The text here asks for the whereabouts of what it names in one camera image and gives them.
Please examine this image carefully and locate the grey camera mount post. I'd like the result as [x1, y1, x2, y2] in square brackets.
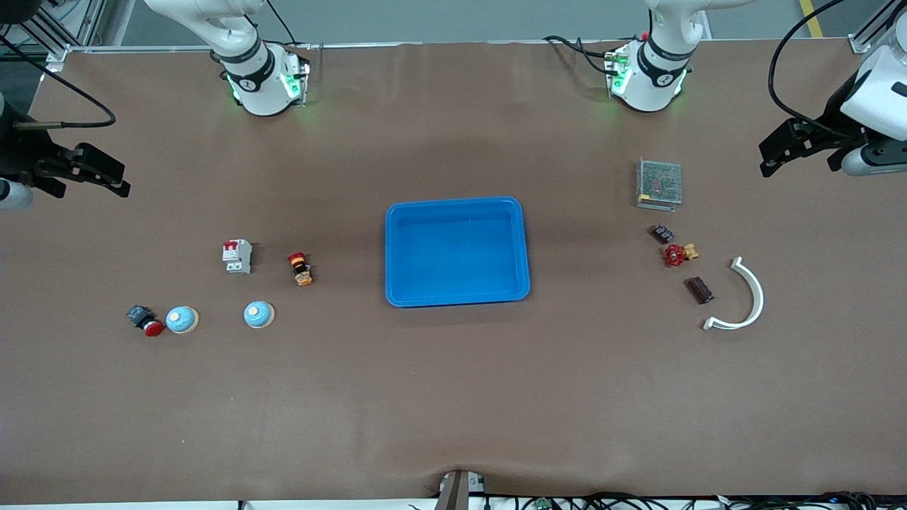
[434, 469, 487, 510]

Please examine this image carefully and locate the brown table cover sheet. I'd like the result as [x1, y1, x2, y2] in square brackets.
[0, 39, 907, 506]

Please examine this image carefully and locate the aluminium frame profile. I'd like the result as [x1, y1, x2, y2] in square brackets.
[0, 0, 107, 66]
[849, 0, 907, 55]

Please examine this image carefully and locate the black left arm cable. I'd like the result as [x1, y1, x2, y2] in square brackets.
[769, 0, 851, 139]

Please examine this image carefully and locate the light blue dome bell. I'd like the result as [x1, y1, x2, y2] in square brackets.
[166, 305, 200, 335]
[244, 300, 276, 330]

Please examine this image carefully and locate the black base cable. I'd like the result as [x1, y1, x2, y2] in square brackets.
[265, 0, 313, 52]
[543, 34, 619, 75]

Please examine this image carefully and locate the white circuit breaker red switch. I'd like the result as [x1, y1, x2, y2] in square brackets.
[222, 239, 253, 275]

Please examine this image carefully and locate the black right base cable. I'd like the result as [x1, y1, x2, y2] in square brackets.
[265, 0, 313, 52]

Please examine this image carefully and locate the blue plastic tray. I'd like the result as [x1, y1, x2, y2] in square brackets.
[385, 197, 531, 308]

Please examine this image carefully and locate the white curved plastic bracket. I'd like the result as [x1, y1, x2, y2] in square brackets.
[702, 256, 765, 332]

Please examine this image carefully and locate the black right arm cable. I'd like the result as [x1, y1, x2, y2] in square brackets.
[0, 32, 116, 130]

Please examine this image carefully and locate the black left base cable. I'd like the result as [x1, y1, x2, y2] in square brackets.
[543, 34, 619, 75]

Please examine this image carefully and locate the red orange push-button switch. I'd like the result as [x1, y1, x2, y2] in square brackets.
[287, 251, 314, 288]

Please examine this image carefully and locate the red mushroom emergency stop button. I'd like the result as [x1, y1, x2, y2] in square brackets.
[126, 305, 165, 338]

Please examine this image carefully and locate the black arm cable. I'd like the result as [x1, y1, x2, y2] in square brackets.
[0, 32, 116, 130]
[769, 0, 851, 139]

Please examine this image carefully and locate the metal mesh power supply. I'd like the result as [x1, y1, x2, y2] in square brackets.
[636, 158, 683, 212]

